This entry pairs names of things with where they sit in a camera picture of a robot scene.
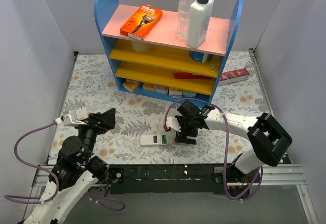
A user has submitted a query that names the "white remote control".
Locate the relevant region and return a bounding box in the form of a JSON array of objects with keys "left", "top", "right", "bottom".
[{"left": 140, "top": 134, "right": 168, "bottom": 147}]

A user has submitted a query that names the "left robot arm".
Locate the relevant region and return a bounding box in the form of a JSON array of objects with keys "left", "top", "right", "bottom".
[{"left": 23, "top": 108, "right": 116, "bottom": 223}]

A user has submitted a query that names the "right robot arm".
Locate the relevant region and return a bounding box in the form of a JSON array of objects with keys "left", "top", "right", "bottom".
[{"left": 165, "top": 100, "right": 292, "bottom": 182}]

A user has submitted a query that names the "floral table mat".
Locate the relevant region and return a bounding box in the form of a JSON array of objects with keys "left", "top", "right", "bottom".
[{"left": 63, "top": 51, "right": 270, "bottom": 164}]

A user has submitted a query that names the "white blue small box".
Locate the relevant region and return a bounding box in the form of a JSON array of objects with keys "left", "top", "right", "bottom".
[{"left": 183, "top": 90, "right": 197, "bottom": 98}]

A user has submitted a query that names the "white orange small box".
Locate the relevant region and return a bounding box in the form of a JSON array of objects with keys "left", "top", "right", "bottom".
[{"left": 169, "top": 88, "right": 183, "bottom": 98}]

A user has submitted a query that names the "yellow and white small box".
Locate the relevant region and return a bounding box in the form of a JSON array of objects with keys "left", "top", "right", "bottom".
[{"left": 123, "top": 79, "right": 142, "bottom": 93}]

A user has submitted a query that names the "red flat box on shelf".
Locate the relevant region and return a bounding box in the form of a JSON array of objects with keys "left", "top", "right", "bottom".
[{"left": 173, "top": 71, "right": 211, "bottom": 79}]

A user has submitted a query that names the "red toothpaste box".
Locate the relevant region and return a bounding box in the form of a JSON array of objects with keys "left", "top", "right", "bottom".
[{"left": 218, "top": 68, "right": 250, "bottom": 86}]

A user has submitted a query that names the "blue shelf with coloured boards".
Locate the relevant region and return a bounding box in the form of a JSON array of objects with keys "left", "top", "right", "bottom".
[{"left": 94, "top": 0, "right": 243, "bottom": 102}]

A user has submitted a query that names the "blue and white tub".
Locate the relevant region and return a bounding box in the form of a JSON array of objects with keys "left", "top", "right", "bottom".
[{"left": 189, "top": 51, "right": 213, "bottom": 63}]

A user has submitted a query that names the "cream cylindrical container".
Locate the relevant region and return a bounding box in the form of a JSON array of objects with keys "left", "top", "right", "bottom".
[{"left": 131, "top": 41, "right": 155, "bottom": 53}]

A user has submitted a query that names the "orange razor box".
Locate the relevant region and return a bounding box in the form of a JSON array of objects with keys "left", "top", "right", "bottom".
[{"left": 120, "top": 5, "right": 163, "bottom": 41}]

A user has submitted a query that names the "white bottle with black cap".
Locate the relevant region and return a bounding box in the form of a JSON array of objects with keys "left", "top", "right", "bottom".
[{"left": 186, "top": 0, "right": 214, "bottom": 48}]

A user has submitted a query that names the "clear plastic water bottle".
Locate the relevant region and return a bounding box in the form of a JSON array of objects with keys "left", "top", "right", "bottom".
[{"left": 177, "top": 0, "right": 195, "bottom": 40}]

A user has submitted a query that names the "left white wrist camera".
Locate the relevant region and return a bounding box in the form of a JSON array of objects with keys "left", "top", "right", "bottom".
[{"left": 61, "top": 110, "right": 86, "bottom": 127}]

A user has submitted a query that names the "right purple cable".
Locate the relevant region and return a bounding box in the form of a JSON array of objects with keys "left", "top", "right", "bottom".
[{"left": 164, "top": 98, "right": 263, "bottom": 201}]

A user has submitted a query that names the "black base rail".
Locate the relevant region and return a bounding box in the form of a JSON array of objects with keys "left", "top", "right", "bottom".
[{"left": 108, "top": 163, "right": 225, "bottom": 195}]

